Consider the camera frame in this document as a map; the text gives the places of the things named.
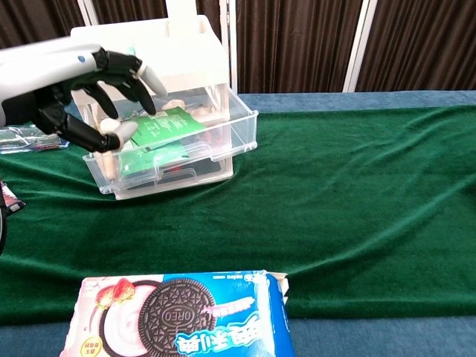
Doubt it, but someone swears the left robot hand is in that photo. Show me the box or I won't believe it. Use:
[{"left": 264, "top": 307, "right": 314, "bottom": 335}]
[{"left": 0, "top": 35, "right": 168, "bottom": 153}]

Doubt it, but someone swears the clear drawer with green packets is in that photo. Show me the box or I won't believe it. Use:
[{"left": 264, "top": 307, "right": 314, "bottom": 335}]
[{"left": 82, "top": 83, "right": 260, "bottom": 195}]

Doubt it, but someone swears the white plastic drawer unit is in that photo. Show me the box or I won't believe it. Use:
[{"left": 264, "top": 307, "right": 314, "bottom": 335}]
[{"left": 70, "top": 14, "right": 234, "bottom": 201}]

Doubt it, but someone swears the clear plastic wrapper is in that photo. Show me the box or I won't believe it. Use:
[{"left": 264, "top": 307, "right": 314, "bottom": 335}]
[{"left": 0, "top": 124, "right": 70, "bottom": 154}]

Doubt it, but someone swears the beige wooden stick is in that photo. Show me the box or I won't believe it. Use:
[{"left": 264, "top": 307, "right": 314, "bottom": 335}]
[{"left": 99, "top": 150, "right": 117, "bottom": 181}]

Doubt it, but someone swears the red patterned snack packet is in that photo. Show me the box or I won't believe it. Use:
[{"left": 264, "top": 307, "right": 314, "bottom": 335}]
[{"left": 0, "top": 180, "right": 27, "bottom": 215}]

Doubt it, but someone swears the dark folding screen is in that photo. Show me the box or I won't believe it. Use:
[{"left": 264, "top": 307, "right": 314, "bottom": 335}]
[{"left": 0, "top": 0, "right": 476, "bottom": 105}]

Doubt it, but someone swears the blue Oreo cookie box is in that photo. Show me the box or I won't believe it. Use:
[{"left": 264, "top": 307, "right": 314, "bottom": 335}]
[{"left": 59, "top": 270, "right": 297, "bottom": 357}]

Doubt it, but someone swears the green velvet cloth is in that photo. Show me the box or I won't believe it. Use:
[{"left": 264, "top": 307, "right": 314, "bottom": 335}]
[{"left": 0, "top": 106, "right": 476, "bottom": 327}]

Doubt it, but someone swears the blue table cover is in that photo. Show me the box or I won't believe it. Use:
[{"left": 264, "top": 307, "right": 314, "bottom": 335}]
[{"left": 0, "top": 90, "right": 476, "bottom": 357}]

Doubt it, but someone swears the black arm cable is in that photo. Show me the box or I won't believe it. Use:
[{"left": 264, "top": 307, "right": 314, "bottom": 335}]
[{"left": 0, "top": 206, "right": 9, "bottom": 257}]

